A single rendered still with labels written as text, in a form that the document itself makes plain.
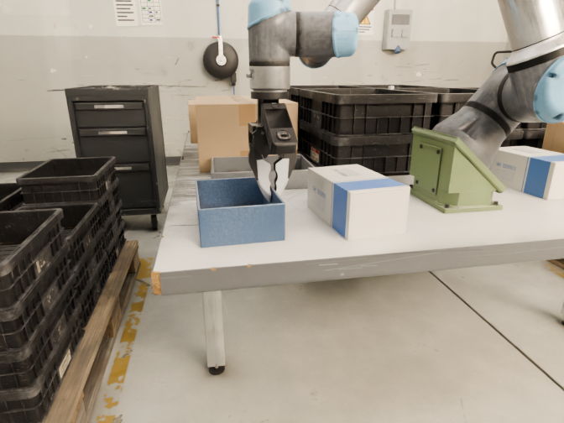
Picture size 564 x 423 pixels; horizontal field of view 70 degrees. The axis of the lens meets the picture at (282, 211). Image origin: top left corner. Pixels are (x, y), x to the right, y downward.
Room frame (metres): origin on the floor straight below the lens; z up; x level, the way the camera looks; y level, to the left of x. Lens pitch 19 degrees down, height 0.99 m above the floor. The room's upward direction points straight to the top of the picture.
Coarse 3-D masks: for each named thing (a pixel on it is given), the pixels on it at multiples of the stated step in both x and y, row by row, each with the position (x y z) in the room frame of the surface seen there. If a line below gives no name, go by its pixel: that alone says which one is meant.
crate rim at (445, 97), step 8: (384, 88) 1.51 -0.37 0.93; (400, 88) 1.53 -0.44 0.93; (408, 88) 1.54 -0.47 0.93; (416, 88) 1.55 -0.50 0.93; (424, 88) 1.55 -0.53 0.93; (432, 88) 1.56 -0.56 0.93; (440, 88) 1.57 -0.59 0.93; (448, 88) 1.57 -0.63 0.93; (456, 88) 1.54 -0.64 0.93; (464, 88) 1.51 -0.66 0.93; (440, 96) 1.15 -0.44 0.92; (448, 96) 1.14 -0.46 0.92; (456, 96) 1.15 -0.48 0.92; (464, 96) 1.15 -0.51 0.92
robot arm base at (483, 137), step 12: (468, 108) 0.89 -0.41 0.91; (480, 108) 0.87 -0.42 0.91; (444, 120) 0.91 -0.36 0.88; (456, 120) 0.88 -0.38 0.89; (468, 120) 0.86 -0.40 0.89; (480, 120) 0.86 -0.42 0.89; (492, 120) 0.85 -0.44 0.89; (504, 120) 0.85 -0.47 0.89; (444, 132) 0.87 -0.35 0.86; (456, 132) 0.85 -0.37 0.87; (468, 132) 0.86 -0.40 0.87; (480, 132) 0.84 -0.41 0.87; (492, 132) 0.84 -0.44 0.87; (504, 132) 0.86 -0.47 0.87; (468, 144) 0.83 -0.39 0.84; (480, 144) 0.83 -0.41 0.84; (492, 144) 0.84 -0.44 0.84; (480, 156) 0.83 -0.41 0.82; (492, 156) 0.84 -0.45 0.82
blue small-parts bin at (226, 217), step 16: (208, 192) 0.82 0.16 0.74; (224, 192) 0.83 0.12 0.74; (240, 192) 0.84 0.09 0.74; (256, 192) 0.85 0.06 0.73; (272, 192) 0.75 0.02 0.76; (208, 208) 0.82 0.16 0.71; (224, 208) 0.64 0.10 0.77; (240, 208) 0.64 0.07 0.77; (256, 208) 0.65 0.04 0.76; (272, 208) 0.66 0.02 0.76; (208, 224) 0.63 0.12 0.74; (224, 224) 0.64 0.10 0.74; (240, 224) 0.64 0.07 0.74; (256, 224) 0.65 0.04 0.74; (272, 224) 0.66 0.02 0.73; (208, 240) 0.63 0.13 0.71; (224, 240) 0.64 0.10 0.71; (240, 240) 0.64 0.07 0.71; (256, 240) 0.65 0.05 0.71; (272, 240) 0.66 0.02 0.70
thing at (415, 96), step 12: (300, 96) 1.44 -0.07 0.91; (312, 96) 1.30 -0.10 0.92; (324, 96) 1.18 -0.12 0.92; (336, 96) 1.09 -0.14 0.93; (348, 96) 1.08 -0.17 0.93; (360, 96) 1.09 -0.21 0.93; (372, 96) 1.10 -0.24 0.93; (384, 96) 1.11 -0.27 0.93; (396, 96) 1.11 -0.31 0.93; (408, 96) 1.12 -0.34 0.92; (420, 96) 1.13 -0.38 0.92; (432, 96) 1.13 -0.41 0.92
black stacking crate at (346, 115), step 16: (304, 112) 1.42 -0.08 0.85; (320, 112) 1.23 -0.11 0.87; (336, 112) 1.11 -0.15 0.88; (352, 112) 1.10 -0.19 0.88; (368, 112) 1.11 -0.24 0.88; (384, 112) 1.12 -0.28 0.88; (400, 112) 1.13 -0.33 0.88; (416, 112) 1.14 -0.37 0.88; (320, 128) 1.22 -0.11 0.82; (336, 128) 1.11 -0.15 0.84; (352, 128) 1.10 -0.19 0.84; (368, 128) 1.11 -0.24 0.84; (384, 128) 1.12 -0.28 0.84; (400, 128) 1.12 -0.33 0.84
